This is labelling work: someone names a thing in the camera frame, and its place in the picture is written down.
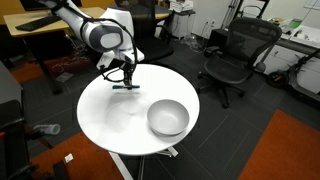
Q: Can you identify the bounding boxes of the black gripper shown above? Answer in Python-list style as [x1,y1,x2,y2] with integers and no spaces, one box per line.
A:
[121,61,136,90]

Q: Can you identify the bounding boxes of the teal pen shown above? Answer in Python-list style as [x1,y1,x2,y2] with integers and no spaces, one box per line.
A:
[111,84,141,91]

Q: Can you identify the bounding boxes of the white bowl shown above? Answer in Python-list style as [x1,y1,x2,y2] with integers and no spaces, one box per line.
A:
[146,98,191,137]

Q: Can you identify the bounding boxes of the black padded office chair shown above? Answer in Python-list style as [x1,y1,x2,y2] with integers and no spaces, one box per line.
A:
[129,0,175,65]

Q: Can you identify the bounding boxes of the white small cabinet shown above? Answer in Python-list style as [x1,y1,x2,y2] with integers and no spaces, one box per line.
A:
[169,9,197,40]

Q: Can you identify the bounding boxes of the white table base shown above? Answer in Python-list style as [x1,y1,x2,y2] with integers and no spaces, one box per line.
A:
[108,145,180,180]

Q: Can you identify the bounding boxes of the wooden desk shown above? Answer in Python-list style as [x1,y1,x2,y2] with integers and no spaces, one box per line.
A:
[2,6,108,95]

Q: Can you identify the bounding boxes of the clear plastic bottle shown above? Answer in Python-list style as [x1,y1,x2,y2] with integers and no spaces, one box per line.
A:
[32,123,62,136]

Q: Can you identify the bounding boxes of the white printer box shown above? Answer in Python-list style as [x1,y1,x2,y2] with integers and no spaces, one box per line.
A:
[169,0,195,13]

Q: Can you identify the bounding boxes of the small white floor tag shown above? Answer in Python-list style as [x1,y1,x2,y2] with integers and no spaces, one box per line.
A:
[64,153,75,164]

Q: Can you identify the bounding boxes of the black computer tower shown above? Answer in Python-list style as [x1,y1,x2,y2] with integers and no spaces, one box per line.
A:
[207,27,232,58]

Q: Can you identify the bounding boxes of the black mesh office chair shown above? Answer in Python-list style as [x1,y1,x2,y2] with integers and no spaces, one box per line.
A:
[197,16,284,110]

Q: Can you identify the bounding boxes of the black keyboard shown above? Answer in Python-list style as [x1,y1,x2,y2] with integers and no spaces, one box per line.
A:
[14,14,63,33]

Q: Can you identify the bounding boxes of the black tripod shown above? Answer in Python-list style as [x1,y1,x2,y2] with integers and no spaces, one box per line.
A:
[221,0,246,29]

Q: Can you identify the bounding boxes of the black electric scooter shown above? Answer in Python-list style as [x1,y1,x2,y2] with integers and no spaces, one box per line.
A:
[264,49,320,105]

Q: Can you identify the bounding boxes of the white long desk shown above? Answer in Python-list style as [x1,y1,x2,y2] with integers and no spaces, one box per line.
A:
[256,18,320,96]

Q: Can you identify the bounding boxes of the black upright post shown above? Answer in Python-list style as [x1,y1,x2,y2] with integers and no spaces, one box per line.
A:
[52,159,70,180]

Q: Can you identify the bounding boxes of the black equipment frame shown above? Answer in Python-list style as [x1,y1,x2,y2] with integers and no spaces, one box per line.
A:
[0,99,54,180]

